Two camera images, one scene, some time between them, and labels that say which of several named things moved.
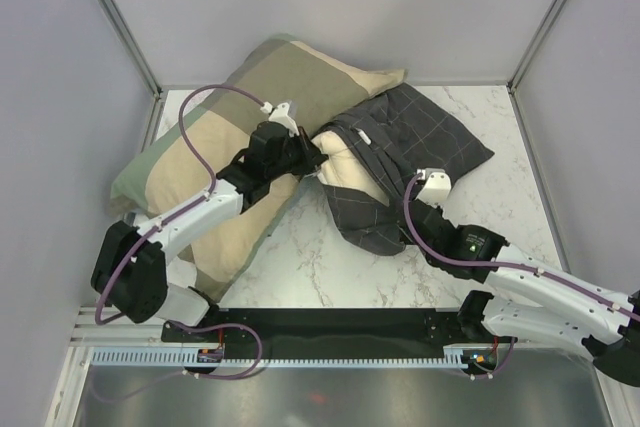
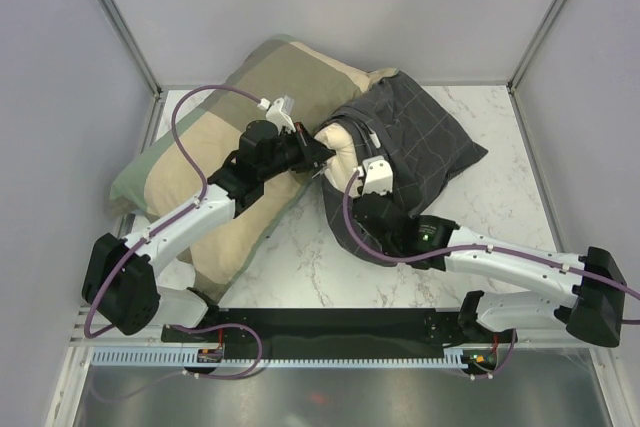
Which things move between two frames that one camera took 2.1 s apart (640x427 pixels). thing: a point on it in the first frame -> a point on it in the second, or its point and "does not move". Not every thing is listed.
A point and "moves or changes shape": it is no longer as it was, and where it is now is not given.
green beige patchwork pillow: (313, 85) does not move
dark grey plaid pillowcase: (402, 134) moves or changes shape
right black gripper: (439, 210) -> (390, 196)
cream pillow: (341, 168) moves or changes shape
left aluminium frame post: (119, 18) does not move
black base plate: (330, 328) does not move
